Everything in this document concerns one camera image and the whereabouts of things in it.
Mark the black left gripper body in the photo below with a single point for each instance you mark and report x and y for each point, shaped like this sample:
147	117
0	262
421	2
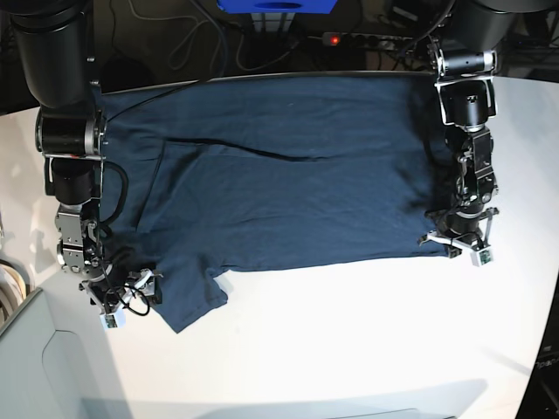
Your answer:
466	228

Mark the black power strip red light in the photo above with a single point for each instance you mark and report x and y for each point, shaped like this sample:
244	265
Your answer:
374	42

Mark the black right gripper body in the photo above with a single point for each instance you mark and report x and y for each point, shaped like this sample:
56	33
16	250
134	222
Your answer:
136	291

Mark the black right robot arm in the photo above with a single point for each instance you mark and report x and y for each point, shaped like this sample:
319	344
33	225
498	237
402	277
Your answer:
70	135

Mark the dark blue T-shirt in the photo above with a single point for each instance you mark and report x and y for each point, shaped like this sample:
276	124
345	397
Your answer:
269	174

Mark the blue box with oval hole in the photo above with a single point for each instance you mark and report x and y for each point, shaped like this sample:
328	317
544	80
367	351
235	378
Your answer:
270	6

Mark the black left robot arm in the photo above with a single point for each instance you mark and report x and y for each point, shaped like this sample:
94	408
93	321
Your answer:
463	49

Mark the grey plastic bin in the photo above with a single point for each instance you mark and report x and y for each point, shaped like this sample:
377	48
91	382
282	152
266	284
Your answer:
55	357

